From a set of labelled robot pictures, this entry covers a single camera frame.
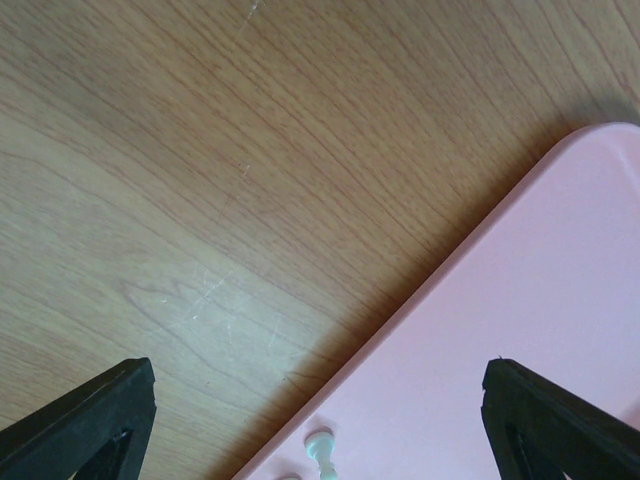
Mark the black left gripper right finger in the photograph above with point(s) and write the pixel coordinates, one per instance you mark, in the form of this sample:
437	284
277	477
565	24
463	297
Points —
538	430

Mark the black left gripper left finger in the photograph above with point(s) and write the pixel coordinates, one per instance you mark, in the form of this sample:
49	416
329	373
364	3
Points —
100	430

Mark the white chess piece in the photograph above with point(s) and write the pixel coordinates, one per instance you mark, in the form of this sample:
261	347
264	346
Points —
319	447
290	476

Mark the pink plastic tray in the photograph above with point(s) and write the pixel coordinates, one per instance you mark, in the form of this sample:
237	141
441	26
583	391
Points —
550	278

